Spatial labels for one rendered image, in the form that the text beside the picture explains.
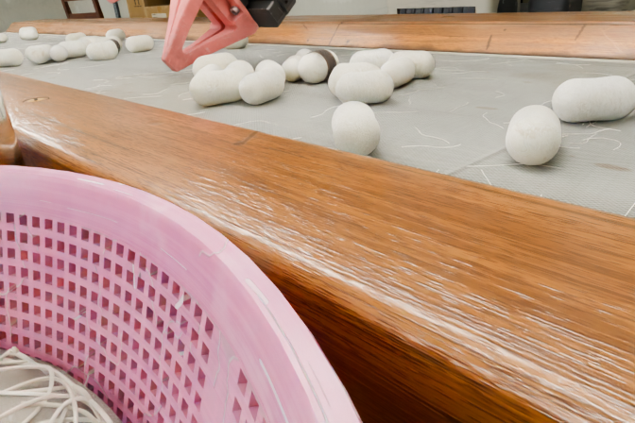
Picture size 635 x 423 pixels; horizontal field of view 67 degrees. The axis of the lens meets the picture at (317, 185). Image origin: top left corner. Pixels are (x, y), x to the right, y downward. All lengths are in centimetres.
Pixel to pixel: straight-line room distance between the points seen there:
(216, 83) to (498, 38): 25
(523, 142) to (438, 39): 30
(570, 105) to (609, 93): 2
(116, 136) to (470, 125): 16
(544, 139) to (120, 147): 14
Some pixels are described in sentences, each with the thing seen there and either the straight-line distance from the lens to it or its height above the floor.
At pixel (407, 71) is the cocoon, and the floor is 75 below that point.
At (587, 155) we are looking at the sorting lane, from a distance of 21.
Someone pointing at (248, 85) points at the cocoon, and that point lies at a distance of 30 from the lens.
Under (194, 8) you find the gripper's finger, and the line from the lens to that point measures 40.
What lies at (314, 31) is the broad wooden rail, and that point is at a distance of 58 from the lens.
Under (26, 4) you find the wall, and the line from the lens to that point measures 540.
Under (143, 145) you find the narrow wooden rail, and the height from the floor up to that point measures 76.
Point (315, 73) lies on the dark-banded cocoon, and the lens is 35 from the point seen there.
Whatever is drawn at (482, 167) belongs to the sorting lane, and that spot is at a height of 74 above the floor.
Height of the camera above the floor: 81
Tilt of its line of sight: 23 degrees down
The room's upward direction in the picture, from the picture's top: 5 degrees counter-clockwise
